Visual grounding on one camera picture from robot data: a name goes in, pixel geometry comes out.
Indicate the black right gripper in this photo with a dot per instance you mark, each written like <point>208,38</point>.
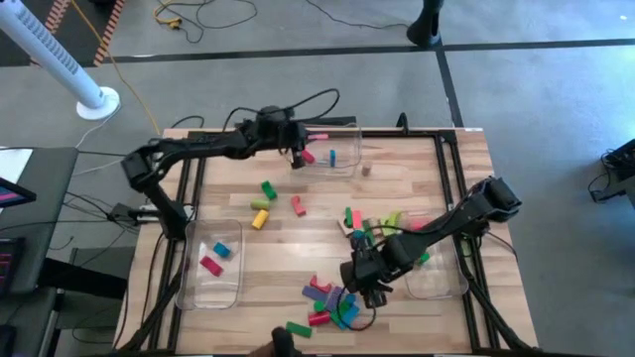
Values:
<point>367,268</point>

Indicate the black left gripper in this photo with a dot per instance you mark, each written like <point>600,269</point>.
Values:
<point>283,131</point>

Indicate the red plank block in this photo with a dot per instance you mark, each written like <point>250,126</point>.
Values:
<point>308,156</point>

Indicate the long pink plank block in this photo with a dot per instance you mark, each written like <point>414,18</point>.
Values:
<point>319,136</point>

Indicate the large green block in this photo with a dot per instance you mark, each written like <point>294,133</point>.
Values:
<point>341,312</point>

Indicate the blue plank block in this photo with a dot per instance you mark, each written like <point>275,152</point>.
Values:
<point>349,316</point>
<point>332,158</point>

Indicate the red arch block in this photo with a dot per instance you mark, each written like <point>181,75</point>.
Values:
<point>212,266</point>
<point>320,285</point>

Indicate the blue cylinder block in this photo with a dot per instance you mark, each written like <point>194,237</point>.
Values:
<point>358,234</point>
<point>350,299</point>

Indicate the small red cube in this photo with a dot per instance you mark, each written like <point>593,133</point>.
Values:
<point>298,205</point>

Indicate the red cylinder block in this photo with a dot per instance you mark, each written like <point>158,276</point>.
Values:
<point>319,318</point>
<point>418,224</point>

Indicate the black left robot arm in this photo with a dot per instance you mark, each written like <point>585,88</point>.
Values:
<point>198,146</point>

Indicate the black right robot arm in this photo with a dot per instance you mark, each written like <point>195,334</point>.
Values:
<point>456,218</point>

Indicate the clear plastic bin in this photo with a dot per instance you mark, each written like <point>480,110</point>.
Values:
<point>208,292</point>
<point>347,149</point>
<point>441,282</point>

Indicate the green plank block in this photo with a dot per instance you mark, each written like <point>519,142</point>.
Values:
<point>298,329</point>
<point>348,216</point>
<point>368,228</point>

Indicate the light green cylinder block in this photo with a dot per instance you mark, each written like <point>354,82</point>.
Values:
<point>259,203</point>

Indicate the light green arch block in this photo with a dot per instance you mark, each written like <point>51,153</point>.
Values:
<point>390,222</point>

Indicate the short pink plank block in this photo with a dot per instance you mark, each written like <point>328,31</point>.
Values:
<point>356,219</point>

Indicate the yellow cylinder block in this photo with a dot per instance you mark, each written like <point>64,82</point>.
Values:
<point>260,218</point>

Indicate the black rounded object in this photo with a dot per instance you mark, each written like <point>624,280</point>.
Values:
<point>284,342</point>

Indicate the black floor stand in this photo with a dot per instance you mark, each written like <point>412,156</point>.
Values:
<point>425,30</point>

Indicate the black power adapter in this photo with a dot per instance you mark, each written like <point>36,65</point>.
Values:
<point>121,213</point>

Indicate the black orange striped mat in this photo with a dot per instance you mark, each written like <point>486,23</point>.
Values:
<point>79,35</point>

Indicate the black side desk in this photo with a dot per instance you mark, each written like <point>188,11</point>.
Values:
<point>49,198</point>

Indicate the white tower fan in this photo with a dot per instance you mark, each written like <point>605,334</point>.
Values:
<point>44,49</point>

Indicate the white sheet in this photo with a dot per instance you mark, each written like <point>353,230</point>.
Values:
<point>12,163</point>

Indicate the lit monitor screen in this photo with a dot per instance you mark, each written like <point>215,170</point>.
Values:
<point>12,194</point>

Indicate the keyboard with lit keys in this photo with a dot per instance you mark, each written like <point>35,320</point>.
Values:
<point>7,263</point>

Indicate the black frame clamp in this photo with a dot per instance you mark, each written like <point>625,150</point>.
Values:
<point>402,121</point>

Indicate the black diagonal frame strut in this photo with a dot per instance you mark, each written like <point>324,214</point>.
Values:
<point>151,317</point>
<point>496,322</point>

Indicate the black metal table frame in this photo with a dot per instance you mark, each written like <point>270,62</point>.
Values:
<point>421,134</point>

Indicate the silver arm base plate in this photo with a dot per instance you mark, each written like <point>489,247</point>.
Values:
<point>149,213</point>

